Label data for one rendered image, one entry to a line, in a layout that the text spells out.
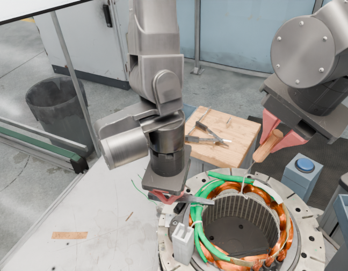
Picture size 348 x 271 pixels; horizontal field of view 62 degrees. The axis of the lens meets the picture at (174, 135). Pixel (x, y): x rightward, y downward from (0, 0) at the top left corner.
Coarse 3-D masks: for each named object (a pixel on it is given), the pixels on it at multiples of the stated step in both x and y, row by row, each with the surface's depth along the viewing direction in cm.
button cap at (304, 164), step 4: (300, 160) 76; (304, 160) 76; (308, 160) 76; (300, 164) 75; (304, 164) 75; (308, 164) 75; (312, 164) 75; (300, 168) 75; (304, 168) 74; (308, 168) 74; (312, 168) 75
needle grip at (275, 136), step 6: (270, 132) 40; (276, 132) 39; (270, 138) 40; (276, 138) 39; (264, 144) 41; (270, 144) 40; (276, 144) 40; (258, 150) 42; (264, 150) 41; (270, 150) 41; (258, 156) 42; (264, 156) 42
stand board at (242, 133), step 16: (208, 128) 84; (224, 128) 84; (240, 128) 84; (256, 128) 83; (192, 144) 80; (208, 144) 80; (240, 144) 79; (208, 160) 77; (224, 160) 75; (240, 160) 75
